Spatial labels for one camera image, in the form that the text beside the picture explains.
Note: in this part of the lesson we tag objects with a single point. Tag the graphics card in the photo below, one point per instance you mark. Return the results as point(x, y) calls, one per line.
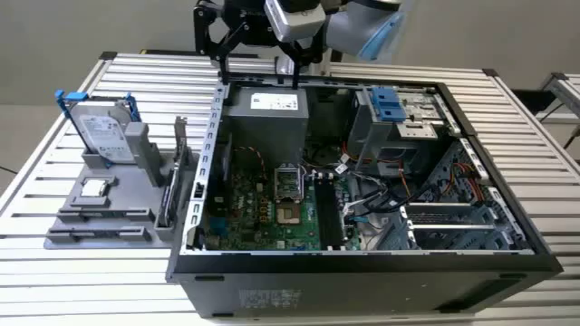
point(170, 200)

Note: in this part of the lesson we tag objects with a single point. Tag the silver CPU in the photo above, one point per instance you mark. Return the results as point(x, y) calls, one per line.
point(92, 188)

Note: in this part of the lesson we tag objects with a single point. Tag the CPU socket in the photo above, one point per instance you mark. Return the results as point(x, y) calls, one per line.
point(289, 214)

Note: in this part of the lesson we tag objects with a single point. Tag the grey metal disk bay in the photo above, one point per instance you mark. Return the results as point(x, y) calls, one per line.
point(370, 136)

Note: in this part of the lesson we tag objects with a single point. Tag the black RAM slot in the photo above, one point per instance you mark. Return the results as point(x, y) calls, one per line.
point(332, 212)
point(320, 212)
point(325, 212)

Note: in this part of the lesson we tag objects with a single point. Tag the silver expansion slot cover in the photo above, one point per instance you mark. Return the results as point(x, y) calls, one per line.
point(453, 227)
point(438, 204)

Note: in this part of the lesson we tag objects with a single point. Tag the blue plastic bay latch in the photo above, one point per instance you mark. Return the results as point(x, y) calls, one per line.
point(385, 105)

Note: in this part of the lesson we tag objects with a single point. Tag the metal slat side table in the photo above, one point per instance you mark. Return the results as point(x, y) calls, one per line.
point(568, 91)

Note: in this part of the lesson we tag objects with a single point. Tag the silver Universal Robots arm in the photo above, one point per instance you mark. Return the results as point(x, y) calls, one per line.
point(348, 30)

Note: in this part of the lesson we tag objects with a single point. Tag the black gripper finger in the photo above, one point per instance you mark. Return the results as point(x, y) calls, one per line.
point(200, 34)
point(302, 54)

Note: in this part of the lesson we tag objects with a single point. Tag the teal board connector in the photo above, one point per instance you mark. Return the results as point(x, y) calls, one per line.
point(217, 227)

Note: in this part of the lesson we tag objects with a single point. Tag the hard disk in blue carrier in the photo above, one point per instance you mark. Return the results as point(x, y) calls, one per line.
point(101, 136)

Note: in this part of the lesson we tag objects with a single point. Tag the black PC case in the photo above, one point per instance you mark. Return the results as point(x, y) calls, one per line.
point(317, 292)

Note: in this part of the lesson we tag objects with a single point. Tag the grey parts rack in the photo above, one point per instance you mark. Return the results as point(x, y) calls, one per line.
point(130, 193)

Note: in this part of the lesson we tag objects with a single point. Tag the grey power supply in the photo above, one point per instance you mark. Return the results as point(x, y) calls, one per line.
point(266, 136)

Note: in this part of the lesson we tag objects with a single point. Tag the silver camera on black bracket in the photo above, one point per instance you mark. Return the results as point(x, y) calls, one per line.
point(294, 20)

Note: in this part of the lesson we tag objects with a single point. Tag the green motherboard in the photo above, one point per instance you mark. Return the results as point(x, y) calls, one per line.
point(244, 217)

